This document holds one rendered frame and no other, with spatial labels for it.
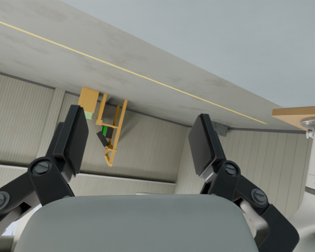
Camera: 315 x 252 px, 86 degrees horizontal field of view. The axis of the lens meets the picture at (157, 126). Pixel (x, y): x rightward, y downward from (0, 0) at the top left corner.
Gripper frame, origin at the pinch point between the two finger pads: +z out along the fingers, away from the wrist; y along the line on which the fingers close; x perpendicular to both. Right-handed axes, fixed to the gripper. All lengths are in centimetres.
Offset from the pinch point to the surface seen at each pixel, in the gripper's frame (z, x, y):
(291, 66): 16.7, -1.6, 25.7
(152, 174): 291, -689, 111
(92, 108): 334, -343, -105
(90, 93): 365, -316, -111
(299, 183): 108, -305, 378
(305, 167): 133, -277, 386
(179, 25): 19.3, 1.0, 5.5
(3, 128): 346, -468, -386
